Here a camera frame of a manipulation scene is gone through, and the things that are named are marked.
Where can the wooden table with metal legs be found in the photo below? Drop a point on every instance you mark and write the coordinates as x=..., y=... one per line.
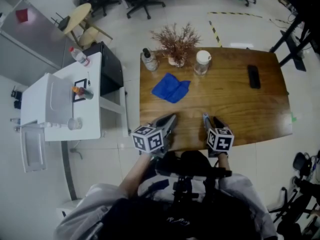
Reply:
x=225, y=101

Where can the black metal stand frame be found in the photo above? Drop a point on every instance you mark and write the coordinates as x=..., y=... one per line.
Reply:
x=291, y=37

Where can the grey metal cabinet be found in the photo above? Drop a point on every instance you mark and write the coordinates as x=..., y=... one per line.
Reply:
x=30, y=39

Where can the black phone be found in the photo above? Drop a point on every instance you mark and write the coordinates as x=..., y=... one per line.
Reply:
x=253, y=76

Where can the person's right forearm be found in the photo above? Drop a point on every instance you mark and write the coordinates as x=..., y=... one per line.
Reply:
x=223, y=162

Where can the small wooden stool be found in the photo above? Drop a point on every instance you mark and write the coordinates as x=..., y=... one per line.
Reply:
x=91, y=36

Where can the round wooden stool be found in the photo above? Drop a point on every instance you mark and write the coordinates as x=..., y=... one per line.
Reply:
x=76, y=17

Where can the black chest camera mount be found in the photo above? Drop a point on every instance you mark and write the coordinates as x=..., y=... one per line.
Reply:
x=190, y=172

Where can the black low cabinet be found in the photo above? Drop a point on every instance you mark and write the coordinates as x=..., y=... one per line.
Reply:
x=110, y=66

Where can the small clear floor bottle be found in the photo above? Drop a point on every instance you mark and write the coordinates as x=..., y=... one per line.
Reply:
x=15, y=121

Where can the clear glass cup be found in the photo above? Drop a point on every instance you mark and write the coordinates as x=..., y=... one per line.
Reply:
x=73, y=124

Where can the black floor equipment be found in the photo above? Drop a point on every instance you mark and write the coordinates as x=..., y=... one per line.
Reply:
x=16, y=96

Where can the dark bottle with orange cap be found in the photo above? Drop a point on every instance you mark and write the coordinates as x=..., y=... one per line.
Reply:
x=84, y=93

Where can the white microwave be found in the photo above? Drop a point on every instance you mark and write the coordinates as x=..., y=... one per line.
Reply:
x=50, y=101

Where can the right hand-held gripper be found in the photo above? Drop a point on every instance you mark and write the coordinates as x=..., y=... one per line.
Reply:
x=221, y=141

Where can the blue cloth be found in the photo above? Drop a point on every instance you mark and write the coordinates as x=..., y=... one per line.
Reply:
x=170, y=89

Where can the black framed card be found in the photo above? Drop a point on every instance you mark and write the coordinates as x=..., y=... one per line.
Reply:
x=79, y=83

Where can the grey floor socket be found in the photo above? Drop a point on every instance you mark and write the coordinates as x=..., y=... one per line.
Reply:
x=76, y=152

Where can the plastic bottle with red cap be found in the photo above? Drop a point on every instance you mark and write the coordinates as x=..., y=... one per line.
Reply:
x=80, y=57

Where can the person's grey shirt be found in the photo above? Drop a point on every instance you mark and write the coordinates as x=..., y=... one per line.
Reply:
x=82, y=214

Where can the thin black pen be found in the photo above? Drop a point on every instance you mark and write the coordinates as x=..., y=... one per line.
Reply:
x=88, y=80

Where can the clear pump bottle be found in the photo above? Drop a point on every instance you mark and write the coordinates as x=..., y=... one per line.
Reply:
x=149, y=60

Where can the person's left forearm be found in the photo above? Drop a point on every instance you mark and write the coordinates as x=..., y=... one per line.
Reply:
x=135, y=174

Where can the red paper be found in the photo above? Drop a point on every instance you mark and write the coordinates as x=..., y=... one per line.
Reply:
x=22, y=15

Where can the yellow black striped floor tape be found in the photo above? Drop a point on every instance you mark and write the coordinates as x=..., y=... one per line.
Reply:
x=215, y=32
x=235, y=14

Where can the dried plant in pot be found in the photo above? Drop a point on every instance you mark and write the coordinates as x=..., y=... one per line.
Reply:
x=177, y=45

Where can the white table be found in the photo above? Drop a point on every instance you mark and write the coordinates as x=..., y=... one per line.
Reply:
x=92, y=116

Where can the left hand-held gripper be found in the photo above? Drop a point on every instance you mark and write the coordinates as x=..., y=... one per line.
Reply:
x=147, y=140

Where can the glass jar with white lid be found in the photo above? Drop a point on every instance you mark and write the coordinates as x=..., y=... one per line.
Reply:
x=202, y=62

